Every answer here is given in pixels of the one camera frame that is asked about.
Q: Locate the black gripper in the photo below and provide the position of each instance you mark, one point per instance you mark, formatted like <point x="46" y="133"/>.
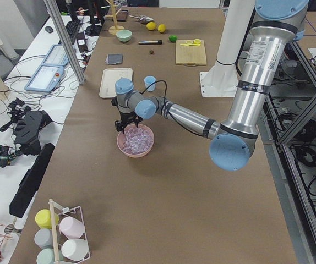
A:
<point x="127" y="118"/>

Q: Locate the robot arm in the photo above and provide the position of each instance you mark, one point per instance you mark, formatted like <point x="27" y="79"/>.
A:
<point x="275" y="24"/>

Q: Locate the pile of ice cubes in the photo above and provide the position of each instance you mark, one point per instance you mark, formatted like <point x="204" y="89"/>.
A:
<point x="136" y="140"/>

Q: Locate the light blue cup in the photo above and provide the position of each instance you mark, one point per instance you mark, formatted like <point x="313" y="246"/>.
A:
<point x="149" y="82"/>

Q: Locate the metal ice scoop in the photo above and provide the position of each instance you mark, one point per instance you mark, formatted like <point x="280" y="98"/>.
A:
<point x="142" y="18"/>

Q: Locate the pink cup in rack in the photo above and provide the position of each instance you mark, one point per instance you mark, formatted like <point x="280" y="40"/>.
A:
<point x="71" y="228"/>

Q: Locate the yellow cup in rack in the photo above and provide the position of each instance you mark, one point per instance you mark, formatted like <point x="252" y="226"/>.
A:
<point x="43" y="219"/>

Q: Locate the white cup rack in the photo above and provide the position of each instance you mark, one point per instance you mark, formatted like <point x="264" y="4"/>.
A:
<point x="58" y="212"/>

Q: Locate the white cup in rack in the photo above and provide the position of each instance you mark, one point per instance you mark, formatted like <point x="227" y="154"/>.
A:
<point x="75" y="249"/>

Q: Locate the grey cup in rack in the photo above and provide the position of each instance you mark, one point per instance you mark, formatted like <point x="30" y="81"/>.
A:
<point x="43" y="238"/>

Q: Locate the mint cup in rack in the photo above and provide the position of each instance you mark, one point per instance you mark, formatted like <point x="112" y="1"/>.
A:
<point x="45" y="256"/>

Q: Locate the pink bowl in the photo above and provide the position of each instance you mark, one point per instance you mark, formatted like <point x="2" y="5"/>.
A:
<point x="135" y="149"/>

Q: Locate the cream rabbit tray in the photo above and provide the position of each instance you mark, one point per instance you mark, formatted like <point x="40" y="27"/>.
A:
<point x="109" y="78"/>

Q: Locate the grey folded cloth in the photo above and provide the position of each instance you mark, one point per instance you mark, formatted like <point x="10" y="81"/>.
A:
<point x="113" y="59"/>

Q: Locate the steel muddler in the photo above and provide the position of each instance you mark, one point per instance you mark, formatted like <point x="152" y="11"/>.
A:
<point x="152" y="42"/>

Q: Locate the mint green bowl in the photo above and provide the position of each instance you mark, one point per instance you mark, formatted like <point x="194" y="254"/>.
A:
<point x="124" y="35"/>

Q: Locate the wooden cutting board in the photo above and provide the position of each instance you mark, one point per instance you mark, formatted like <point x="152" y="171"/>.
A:
<point x="190" y="55"/>

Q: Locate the wooden glass stand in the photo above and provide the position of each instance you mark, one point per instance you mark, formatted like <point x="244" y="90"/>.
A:
<point x="115" y="10"/>

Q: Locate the lower teach pendant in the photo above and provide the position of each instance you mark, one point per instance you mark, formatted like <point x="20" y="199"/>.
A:
<point x="45" y="79"/>

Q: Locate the teach pendant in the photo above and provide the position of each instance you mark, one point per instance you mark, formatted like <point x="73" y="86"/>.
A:
<point x="45" y="79"/>
<point x="56" y="56"/>

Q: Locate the green lime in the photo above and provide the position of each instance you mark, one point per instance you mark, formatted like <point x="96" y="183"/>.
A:
<point x="172" y="38"/>

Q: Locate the yellow plastic knife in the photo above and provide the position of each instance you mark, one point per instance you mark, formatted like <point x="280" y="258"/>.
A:
<point x="184" y="44"/>

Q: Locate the upper teach pendant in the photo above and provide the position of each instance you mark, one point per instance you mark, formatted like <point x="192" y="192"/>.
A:
<point x="56" y="56"/>

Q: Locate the yellow lemon near scoop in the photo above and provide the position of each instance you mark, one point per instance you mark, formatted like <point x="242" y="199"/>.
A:
<point x="151" y="26"/>

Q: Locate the yellow lemon far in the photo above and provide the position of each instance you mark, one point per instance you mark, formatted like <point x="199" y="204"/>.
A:
<point x="161" y="28"/>

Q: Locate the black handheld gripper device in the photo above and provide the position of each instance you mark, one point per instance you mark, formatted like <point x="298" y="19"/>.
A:
<point x="29" y="123"/>

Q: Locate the black keyboard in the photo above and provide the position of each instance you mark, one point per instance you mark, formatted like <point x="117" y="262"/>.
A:
<point x="72" y="28"/>

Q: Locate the long black bar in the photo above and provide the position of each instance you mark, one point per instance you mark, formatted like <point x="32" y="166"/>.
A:
<point x="30" y="183"/>

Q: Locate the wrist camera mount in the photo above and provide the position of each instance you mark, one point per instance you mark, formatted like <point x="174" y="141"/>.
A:
<point x="114" y="102"/>

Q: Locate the aluminium frame post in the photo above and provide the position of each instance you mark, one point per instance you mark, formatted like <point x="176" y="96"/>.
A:
<point x="56" y="17"/>

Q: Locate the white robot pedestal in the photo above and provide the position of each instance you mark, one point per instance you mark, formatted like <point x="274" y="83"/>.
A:
<point x="221" y="80"/>

